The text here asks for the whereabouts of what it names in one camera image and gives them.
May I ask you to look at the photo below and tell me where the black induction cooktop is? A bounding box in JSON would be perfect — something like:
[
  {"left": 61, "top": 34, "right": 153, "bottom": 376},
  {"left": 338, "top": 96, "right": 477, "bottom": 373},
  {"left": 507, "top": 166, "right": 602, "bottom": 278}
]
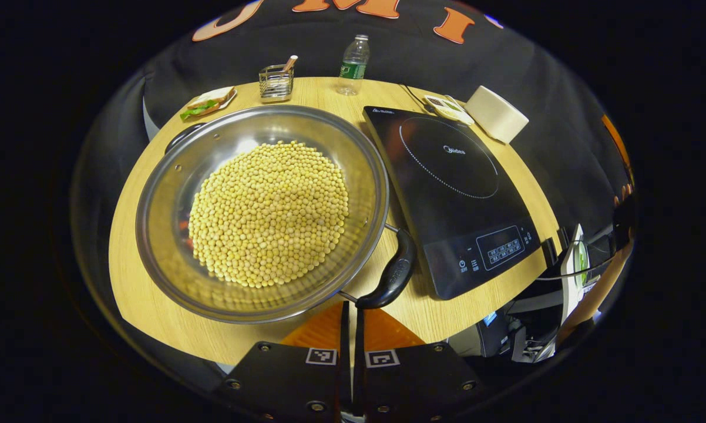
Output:
[{"left": 362, "top": 106, "right": 543, "bottom": 300}]

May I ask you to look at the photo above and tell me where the sandwich on white plate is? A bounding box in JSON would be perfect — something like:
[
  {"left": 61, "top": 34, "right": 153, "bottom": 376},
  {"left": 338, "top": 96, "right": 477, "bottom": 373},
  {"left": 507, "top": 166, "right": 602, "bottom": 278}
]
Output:
[{"left": 180, "top": 86, "right": 238, "bottom": 121}]

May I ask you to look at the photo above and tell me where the white toaster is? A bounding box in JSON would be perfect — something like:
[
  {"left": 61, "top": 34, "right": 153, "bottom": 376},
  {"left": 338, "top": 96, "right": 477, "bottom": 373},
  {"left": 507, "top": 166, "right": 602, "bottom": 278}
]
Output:
[{"left": 465, "top": 85, "right": 530, "bottom": 145}]

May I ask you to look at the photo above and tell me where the white divided dish with beans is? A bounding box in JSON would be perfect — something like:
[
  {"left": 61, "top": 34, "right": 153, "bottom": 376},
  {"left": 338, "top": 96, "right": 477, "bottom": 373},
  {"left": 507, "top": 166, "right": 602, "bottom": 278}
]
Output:
[{"left": 423, "top": 94, "right": 474, "bottom": 125}]

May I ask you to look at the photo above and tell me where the wire mesh utensil basket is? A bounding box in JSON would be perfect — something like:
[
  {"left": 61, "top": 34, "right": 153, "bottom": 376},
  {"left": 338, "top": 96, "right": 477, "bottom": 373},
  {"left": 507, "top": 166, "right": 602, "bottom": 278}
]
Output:
[{"left": 258, "top": 63, "right": 295, "bottom": 103}]

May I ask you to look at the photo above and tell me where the black backdrop cloth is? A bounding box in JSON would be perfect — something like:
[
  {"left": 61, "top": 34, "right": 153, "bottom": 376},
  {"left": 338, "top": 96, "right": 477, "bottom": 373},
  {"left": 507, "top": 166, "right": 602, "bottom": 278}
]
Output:
[{"left": 71, "top": 0, "right": 638, "bottom": 247}]

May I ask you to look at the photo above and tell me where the dark electronic equipment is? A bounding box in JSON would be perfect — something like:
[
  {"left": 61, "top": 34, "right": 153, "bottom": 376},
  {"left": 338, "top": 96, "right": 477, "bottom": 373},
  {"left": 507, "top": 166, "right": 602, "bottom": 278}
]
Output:
[{"left": 447, "top": 297, "right": 559, "bottom": 365}]

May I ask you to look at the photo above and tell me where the pile of yellow soybeans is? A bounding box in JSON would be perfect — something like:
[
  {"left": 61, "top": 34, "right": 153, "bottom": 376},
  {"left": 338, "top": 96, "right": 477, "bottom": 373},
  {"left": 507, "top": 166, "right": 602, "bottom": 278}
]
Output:
[{"left": 187, "top": 140, "right": 349, "bottom": 288}]

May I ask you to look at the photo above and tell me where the steel pot with black handles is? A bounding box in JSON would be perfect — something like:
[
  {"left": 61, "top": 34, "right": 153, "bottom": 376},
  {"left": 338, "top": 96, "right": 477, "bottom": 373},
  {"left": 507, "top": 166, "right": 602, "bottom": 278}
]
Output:
[{"left": 135, "top": 105, "right": 418, "bottom": 325}]

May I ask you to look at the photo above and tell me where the clear plastic water bottle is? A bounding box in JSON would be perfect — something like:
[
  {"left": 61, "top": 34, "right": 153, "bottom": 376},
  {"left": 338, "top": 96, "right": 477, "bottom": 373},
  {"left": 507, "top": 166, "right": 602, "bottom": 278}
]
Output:
[{"left": 337, "top": 34, "right": 370, "bottom": 96}]

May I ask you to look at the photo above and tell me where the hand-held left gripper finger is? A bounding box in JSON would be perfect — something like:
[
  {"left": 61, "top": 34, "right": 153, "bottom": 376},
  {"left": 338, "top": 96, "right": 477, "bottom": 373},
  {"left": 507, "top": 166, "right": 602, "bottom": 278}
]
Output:
[
  {"left": 212, "top": 300, "right": 352, "bottom": 423},
  {"left": 353, "top": 305, "right": 489, "bottom": 423}
]

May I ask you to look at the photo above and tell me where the black power cable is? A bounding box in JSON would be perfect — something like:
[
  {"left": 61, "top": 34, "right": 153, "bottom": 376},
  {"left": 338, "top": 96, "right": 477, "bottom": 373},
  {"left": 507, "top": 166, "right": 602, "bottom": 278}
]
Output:
[{"left": 400, "top": 84, "right": 436, "bottom": 112}]

